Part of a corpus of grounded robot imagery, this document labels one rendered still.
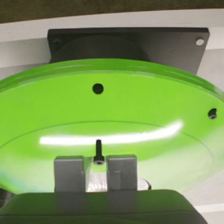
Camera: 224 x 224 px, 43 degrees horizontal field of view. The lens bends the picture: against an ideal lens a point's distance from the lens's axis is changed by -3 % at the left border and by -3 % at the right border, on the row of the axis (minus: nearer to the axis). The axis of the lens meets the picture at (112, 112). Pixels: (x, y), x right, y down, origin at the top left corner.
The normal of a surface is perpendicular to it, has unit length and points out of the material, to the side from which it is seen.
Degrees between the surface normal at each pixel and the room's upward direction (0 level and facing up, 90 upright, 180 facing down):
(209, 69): 0
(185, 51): 0
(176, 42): 0
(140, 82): 25
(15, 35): 90
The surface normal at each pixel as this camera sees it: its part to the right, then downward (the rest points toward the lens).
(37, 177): -0.08, 0.78
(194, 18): -0.06, -0.56
